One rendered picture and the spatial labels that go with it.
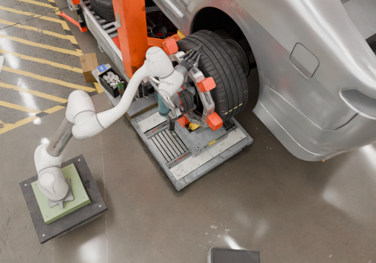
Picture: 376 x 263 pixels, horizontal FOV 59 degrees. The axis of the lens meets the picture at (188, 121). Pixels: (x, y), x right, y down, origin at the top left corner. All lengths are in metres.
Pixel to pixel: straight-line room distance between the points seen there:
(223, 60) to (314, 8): 0.66
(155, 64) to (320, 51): 0.83
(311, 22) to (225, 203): 1.72
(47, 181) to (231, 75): 1.38
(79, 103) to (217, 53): 0.90
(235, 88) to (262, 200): 1.18
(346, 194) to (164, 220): 1.60
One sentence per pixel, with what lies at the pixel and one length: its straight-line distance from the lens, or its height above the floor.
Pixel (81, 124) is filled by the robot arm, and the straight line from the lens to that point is 2.01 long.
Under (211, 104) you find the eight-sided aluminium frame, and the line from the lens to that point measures 2.15.
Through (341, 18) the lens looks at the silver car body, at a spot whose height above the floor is 1.71.
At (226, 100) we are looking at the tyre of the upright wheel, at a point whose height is 0.99.
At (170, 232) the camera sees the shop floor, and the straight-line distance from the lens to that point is 2.82.
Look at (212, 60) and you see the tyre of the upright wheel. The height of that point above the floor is 1.17.
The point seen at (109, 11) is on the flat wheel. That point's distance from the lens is 3.57.
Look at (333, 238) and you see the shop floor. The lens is 3.12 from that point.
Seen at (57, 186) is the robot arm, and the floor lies 0.59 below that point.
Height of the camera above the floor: 2.76
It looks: 60 degrees down
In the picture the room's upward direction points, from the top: 6 degrees clockwise
